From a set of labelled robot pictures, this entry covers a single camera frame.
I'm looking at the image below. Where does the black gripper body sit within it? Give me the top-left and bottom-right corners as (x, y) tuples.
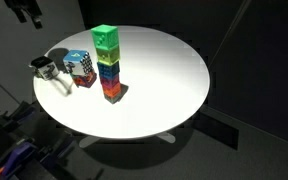
(3, 0), (40, 16)

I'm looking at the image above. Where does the black and white letter block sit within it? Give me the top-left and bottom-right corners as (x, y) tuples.
(29, 55), (57, 81)

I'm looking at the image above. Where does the orange plush block number six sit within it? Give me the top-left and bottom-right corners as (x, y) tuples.
(72, 71), (98, 89)

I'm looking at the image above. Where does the lime green plush block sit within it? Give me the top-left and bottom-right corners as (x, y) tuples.
(95, 45), (121, 66)

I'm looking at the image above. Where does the dark blue dotted plush block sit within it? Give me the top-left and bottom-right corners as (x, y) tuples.
(96, 59), (121, 79)

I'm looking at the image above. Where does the purple plush block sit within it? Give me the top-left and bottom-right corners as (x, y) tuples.
(100, 73), (121, 89)

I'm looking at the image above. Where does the plain orange plush block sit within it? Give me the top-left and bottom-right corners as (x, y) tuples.
(102, 82), (122, 99)

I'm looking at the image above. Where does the grey plush block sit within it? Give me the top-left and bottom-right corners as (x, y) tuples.
(103, 92), (124, 105)

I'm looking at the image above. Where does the black perforated mounting board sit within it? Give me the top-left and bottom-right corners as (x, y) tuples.
(0, 99), (105, 180)

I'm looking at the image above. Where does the black floor box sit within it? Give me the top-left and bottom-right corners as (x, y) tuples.
(198, 108), (240, 150)

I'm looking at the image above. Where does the white table pedestal base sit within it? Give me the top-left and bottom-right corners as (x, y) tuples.
(78, 131), (177, 150)

